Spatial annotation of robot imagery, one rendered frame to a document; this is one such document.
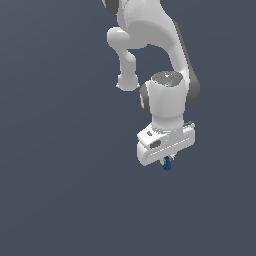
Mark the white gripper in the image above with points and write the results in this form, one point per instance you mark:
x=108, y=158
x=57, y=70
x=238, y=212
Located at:
x=166, y=143

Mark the small blue object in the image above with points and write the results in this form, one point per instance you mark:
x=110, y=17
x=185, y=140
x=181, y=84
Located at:
x=167, y=164

